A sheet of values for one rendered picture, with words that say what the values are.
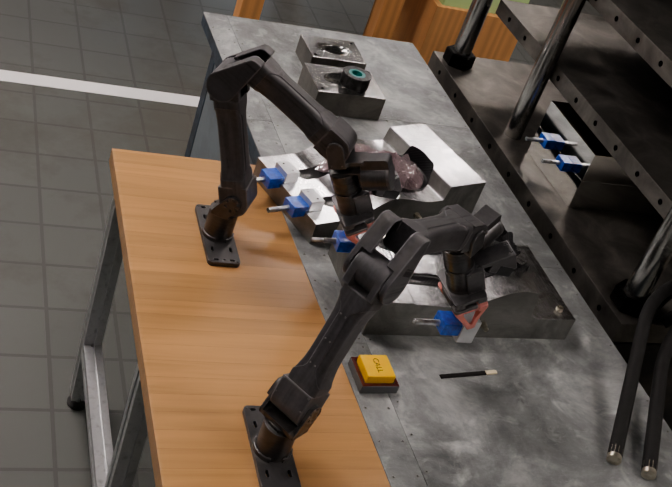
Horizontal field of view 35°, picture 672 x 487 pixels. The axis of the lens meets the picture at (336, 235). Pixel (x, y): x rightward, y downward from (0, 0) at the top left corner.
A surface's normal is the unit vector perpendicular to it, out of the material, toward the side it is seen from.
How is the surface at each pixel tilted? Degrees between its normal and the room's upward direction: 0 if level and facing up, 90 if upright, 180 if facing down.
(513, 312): 90
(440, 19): 90
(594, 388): 0
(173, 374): 0
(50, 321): 0
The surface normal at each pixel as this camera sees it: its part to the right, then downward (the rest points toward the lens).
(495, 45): 0.23, 0.62
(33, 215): 0.29, -0.78
